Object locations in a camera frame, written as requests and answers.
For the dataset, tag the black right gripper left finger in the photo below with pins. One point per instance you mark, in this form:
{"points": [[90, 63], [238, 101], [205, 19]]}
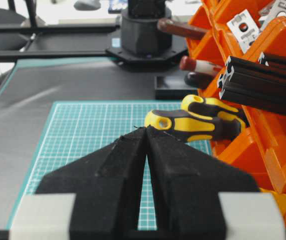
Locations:
{"points": [[107, 184]]}

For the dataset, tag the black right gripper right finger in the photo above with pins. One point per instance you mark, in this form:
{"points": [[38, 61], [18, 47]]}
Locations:
{"points": [[186, 184]]}

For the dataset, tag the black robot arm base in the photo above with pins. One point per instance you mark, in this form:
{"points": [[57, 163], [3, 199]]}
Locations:
{"points": [[139, 40]]}

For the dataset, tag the small black tray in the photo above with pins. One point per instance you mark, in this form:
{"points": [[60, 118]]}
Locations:
{"points": [[172, 88]]}

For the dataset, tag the black aluminium extrusion bar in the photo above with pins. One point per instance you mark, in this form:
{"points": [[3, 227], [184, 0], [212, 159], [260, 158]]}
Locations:
{"points": [[253, 84]]}

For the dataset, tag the red white handled screwdriver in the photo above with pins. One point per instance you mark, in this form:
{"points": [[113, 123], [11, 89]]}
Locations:
{"points": [[199, 66]]}

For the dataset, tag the brown handled screwdriver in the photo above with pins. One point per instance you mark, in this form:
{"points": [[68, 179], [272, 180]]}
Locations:
{"points": [[172, 27]]}

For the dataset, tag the silver corner bracket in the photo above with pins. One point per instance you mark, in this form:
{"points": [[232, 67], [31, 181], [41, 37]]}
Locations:
{"points": [[244, 29]]}

